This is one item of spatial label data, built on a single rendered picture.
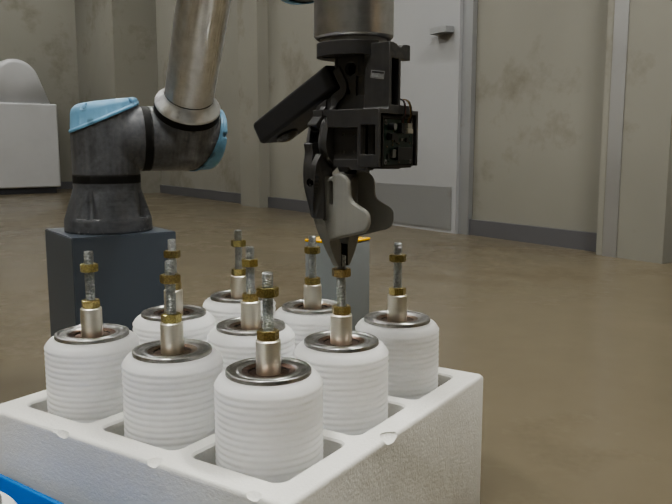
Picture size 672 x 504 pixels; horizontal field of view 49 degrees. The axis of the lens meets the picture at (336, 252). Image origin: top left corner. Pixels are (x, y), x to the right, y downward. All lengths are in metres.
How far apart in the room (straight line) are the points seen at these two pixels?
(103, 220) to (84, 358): 0.56
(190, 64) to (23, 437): 0.69
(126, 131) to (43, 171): 6.41
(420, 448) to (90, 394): 0.34
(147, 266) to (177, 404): 0.64
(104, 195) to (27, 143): 6.38
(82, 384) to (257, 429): 0.23
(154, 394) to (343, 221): 0.24
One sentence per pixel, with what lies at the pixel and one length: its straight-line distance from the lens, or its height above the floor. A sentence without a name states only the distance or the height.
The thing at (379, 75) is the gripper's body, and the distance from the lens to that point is 0.68.
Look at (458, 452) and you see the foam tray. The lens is 0.87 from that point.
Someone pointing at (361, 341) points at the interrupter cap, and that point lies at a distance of 0.75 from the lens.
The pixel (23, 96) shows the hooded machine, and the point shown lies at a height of 0.92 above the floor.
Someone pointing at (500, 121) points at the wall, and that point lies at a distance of 3.72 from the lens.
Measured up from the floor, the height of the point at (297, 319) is 0.25.
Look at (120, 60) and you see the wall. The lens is 7.42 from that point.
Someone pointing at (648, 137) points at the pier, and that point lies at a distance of 3.13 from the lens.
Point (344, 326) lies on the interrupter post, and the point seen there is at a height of 0.27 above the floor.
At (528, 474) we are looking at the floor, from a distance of 1.09.
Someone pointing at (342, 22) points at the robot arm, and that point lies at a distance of 0.69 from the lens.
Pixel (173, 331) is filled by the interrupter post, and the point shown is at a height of 0.27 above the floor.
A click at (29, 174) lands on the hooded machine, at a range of 7.69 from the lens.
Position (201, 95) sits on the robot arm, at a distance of 1.30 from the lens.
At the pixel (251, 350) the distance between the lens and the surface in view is 0.78.
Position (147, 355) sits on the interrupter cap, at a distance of 0.72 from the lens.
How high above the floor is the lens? 0.45
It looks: 8 degrees down
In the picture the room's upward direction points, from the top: straight up
